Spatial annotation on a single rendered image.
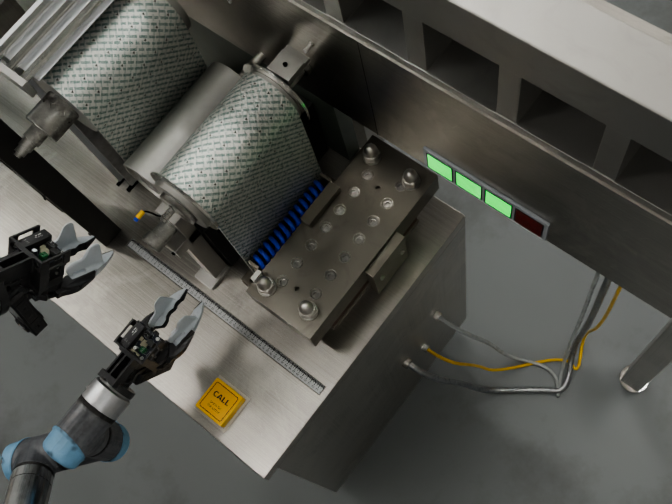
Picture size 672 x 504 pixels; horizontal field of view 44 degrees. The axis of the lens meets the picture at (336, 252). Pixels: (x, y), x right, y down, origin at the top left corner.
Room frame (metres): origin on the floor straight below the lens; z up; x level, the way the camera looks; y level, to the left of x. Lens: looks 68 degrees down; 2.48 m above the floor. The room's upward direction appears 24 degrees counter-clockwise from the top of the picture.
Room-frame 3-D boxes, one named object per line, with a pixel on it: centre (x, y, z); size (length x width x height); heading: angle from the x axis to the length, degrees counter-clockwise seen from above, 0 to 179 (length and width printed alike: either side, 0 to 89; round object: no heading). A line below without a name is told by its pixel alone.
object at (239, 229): (0.69, 0.06, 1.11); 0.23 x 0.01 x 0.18; 119
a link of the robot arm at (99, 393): (0.47, 0.47, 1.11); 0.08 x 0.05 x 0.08; 29
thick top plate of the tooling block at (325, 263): (0.61, -0.03, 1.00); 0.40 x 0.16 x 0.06; 119
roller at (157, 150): (0.85, 0.15, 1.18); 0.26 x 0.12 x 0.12; 119
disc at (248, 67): (0.81, -0.02, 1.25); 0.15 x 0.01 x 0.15; 29
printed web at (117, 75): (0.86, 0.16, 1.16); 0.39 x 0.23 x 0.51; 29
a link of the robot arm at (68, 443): (0.43, 0.54, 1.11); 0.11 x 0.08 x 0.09; 119
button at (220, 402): (0.43, 0.33, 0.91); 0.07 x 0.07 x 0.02; 29
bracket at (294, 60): (0.83, -0.06, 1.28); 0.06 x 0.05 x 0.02; 119
